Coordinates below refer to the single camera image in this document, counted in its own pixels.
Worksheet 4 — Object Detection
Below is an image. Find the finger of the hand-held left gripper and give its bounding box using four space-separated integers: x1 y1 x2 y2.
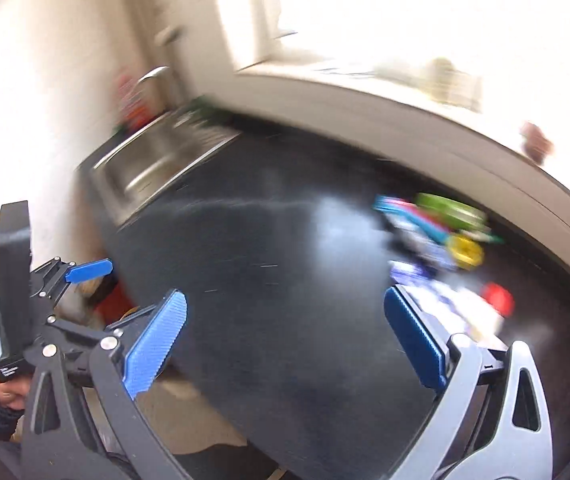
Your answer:
30 258 114 307
40 305 158 356

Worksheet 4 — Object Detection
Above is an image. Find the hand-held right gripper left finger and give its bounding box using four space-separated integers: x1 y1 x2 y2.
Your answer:
20 289 189 480

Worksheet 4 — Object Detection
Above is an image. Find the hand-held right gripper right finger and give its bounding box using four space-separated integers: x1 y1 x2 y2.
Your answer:
384 285 554 480

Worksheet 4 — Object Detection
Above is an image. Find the red bin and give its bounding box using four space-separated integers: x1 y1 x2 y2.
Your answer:
82 280 133 323

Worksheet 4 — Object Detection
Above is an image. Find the white and blue packet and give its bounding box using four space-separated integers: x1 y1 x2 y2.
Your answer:
390 260 436 287

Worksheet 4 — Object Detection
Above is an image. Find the red small wrapper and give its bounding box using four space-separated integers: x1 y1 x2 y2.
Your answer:
482 282 516 317

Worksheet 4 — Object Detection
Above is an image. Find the yellow round wrapper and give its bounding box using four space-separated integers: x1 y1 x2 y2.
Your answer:
445 232 486 269

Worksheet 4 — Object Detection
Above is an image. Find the blue and red packet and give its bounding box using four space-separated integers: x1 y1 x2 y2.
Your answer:
372 195 452 247

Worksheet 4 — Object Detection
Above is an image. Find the person's left hand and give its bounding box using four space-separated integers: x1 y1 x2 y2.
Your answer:
0 359 29 414

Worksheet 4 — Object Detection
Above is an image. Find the stainless steel sink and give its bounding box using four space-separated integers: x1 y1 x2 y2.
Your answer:
90 110 243 228

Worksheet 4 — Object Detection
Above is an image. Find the green snack packet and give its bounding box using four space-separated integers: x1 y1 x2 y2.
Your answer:
415 192 490 235

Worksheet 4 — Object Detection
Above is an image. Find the red bottle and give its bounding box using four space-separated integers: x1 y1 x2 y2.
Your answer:
115 72 154 132

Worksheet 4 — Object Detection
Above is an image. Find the green leafy vegetable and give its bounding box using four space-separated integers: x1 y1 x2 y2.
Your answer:
185 97 232 122

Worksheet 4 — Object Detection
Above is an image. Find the chrome faucet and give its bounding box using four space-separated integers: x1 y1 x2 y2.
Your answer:
136 66 172 111

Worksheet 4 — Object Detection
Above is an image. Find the clear glass jar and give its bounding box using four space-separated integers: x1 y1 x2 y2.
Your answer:
424 57 454 102

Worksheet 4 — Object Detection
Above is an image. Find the white wall pipe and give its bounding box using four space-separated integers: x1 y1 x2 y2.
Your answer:
155 0 190 111

